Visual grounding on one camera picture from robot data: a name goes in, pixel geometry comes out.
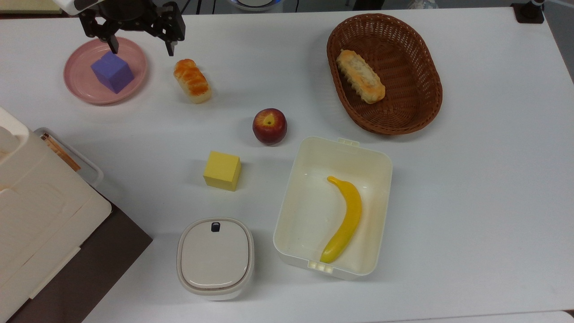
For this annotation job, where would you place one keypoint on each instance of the pink plate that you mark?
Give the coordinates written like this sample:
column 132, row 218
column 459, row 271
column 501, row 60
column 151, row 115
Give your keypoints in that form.
column 80, row 80

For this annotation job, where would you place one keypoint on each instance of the white plastic open container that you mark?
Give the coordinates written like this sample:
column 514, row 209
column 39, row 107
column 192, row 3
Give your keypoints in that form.
column 305, row 211

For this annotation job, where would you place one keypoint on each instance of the cream appliance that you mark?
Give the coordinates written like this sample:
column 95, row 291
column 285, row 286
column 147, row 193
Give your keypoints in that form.
column 36, row 211

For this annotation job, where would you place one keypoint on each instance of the purple cube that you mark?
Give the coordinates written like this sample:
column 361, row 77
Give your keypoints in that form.
column 112, row 72

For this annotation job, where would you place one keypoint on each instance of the red apple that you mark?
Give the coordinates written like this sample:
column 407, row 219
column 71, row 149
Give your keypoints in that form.
column 269, row 126

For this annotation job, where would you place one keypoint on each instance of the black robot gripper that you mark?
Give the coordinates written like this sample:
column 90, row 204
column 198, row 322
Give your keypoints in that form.
column 131, row 15

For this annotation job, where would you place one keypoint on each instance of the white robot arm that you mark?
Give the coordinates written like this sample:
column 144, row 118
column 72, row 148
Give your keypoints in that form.
column 77, row 5

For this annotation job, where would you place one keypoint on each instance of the brown wicker basket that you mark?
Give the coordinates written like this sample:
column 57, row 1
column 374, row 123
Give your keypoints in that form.
column 403, row 103

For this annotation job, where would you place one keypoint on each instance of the orange glazed bread roll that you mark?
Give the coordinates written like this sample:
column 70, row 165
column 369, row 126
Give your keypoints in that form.
column 193, row 80

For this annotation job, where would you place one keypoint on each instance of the white lidded round-cornered box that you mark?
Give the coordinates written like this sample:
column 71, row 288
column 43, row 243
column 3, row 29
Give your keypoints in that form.
column 215, row 258

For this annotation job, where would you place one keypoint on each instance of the yellow cube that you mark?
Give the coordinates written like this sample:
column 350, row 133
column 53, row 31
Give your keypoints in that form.
column 222, row 171

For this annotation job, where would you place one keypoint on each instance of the pale long bread loaf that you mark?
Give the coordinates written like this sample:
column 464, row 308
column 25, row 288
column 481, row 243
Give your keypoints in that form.
column 361, row 76

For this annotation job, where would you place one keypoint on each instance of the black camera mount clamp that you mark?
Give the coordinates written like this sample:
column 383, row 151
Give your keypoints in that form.
column 529, row 11

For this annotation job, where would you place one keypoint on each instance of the clear plastic tray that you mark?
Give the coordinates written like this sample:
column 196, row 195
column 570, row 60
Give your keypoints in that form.
column 85, row 166

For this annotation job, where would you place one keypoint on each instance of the yellow banana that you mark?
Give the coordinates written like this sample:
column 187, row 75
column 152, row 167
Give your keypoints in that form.
column 346, row 220

